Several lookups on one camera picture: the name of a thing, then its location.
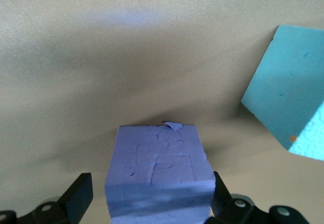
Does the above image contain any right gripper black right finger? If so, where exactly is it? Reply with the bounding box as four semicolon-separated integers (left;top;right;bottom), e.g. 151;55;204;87
204;170;312;224

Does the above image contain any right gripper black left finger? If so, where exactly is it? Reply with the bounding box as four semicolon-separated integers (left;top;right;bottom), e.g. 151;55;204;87
0;172;94;224

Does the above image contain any purple foam cube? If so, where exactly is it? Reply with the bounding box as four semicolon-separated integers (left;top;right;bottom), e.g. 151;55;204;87
104;122;216;224

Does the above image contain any blue foam cube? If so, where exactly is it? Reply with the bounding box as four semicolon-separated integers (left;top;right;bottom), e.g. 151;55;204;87
240;25;324;162

